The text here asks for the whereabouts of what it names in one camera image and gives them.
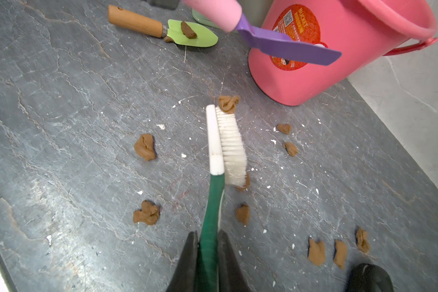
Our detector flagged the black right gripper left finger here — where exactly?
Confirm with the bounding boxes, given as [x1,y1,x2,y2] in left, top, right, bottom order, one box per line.
[166,231,198,292]

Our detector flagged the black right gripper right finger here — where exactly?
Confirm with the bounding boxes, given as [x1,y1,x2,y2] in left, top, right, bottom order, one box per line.
[217,230,250,292]

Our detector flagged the white cleaning brush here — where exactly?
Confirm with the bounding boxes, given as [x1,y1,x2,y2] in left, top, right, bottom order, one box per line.
[195,105,248,292]

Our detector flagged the purple trowel pink handle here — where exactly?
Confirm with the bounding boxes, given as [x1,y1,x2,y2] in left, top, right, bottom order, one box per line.
[184,0,342,66]

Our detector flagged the loose brown soil lump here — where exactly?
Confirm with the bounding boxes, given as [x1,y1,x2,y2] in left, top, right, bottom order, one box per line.
[133,200,160,226]

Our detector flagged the soil lumps near black brush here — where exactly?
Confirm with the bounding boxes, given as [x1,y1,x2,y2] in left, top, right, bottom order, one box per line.
[307,228,371,270]

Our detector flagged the black oval brush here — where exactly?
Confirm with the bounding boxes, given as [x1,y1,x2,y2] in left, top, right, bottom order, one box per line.
[346,264,394,292]

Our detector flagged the soil lump on purple trowel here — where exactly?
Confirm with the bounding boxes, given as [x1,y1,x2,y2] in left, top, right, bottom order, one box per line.
[218,96,240,114]

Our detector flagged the green trowel near tissue box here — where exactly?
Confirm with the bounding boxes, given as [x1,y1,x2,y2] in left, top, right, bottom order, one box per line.
[108,5,219,47]

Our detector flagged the brown soil lump on trowel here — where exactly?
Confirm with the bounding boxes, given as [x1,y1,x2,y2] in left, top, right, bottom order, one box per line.
[181,21,198,39]

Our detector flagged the pink plastic bucket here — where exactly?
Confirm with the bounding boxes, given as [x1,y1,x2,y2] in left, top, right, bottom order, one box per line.
[248,1,438,106]

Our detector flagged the mint green tissue box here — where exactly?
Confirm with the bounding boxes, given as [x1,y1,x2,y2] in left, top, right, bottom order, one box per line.
[192,9,219,28]

